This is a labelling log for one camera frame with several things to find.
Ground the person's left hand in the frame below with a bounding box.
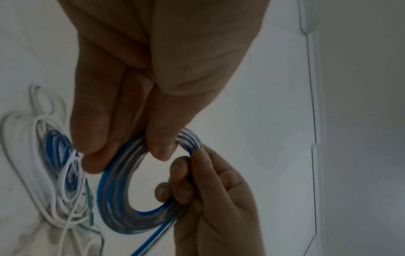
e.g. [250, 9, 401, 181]
[56, 0, 270, 174]

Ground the white cable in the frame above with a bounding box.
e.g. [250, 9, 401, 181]
[0, 112, 96, 256]

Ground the green wire coil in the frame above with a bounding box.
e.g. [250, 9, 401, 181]
[80, 180, 105, 256]

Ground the thin clear cable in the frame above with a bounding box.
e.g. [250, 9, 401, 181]
[28, 84, 68, 140]

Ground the clear blue-striped cable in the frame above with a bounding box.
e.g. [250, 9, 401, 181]
[96, 127, 203, 256]

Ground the person's right hand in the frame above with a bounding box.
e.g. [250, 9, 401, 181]
[155, 147, 265, 256]

